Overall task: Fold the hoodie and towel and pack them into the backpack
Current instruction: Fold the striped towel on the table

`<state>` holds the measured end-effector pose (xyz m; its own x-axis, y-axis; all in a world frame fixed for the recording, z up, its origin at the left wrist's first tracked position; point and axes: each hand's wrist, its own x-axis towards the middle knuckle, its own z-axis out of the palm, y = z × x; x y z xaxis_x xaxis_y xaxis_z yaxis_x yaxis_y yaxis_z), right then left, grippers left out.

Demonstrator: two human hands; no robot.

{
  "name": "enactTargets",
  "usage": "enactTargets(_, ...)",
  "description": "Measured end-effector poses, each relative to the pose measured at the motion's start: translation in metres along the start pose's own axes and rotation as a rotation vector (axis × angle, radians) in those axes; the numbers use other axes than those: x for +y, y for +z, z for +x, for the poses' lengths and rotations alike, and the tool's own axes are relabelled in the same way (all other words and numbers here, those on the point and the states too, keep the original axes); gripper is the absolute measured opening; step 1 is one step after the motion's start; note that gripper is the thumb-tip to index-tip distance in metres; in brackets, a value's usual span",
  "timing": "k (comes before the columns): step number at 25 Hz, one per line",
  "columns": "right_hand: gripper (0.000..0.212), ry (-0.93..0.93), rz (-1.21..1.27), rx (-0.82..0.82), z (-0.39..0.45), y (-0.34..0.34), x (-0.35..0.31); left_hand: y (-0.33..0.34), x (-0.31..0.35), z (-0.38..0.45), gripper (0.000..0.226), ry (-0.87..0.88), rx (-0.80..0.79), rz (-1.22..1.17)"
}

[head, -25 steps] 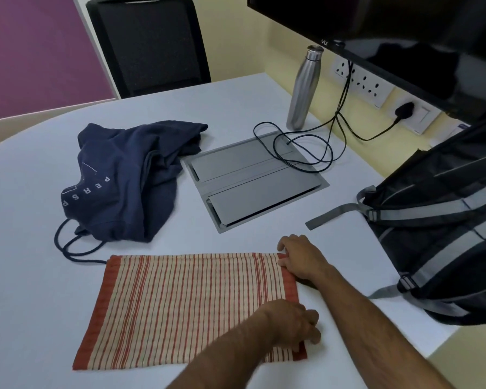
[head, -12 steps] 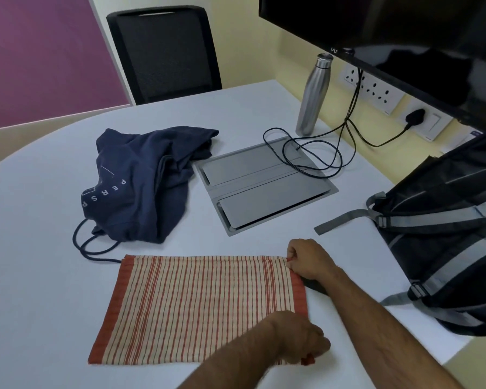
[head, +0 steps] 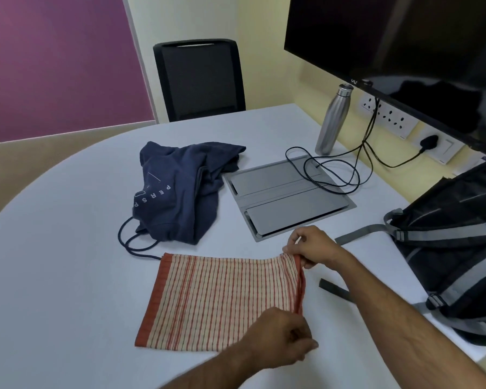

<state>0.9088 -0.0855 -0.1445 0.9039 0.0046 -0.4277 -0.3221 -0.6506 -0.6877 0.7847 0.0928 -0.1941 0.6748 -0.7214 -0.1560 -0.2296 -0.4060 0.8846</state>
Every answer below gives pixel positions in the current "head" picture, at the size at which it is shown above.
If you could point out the person's left hand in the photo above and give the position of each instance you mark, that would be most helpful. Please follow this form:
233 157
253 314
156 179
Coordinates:
279 340

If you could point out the person's right hand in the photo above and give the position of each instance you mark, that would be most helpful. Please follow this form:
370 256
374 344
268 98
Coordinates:
320 247

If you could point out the red striped cloth clothes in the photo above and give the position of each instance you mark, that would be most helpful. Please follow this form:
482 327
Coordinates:
218 303

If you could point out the black grey backpack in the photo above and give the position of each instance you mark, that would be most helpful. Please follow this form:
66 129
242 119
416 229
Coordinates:
461 247

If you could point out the navy blue hoodie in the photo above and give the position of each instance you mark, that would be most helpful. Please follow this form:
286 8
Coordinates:
186 190

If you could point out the person's right forearm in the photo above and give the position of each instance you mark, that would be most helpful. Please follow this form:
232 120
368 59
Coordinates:
405 328

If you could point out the steel water bottle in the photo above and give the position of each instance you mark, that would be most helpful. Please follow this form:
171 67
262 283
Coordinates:
331 121

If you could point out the black mesh back chair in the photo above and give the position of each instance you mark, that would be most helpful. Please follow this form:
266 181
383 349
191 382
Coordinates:
200 80

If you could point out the black television screen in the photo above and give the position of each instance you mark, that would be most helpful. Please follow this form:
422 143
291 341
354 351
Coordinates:
389 36

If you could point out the white wall socket strip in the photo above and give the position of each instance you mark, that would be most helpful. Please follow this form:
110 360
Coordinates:
389 115

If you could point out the white wall switch plate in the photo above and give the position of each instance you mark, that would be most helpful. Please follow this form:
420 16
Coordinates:
449 150

